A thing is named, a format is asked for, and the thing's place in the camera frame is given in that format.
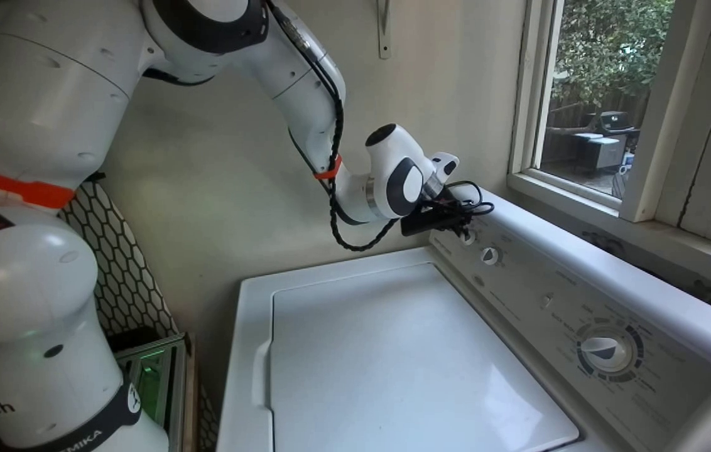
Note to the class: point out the large silver timer dial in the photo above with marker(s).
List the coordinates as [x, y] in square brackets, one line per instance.
[607, 351]

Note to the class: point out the small silver washer knob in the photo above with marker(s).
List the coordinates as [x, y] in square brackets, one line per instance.
[489, 254]
[466, 239]

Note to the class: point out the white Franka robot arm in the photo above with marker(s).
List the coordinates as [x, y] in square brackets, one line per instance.
[37, 82]

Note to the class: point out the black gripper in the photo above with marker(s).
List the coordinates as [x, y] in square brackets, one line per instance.
[424, 218]

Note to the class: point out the white window frame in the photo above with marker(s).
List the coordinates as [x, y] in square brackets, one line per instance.
[656, 165]

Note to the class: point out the white washing machine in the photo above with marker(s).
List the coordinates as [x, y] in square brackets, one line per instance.
[387, 360]

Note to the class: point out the orange tape band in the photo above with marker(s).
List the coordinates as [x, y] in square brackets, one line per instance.
[10, 185]

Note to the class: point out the outdoor patio table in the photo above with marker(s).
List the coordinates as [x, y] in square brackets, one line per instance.
[596, 150]

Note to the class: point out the green garden trees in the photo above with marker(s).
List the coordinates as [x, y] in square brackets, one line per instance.
[613, 50]

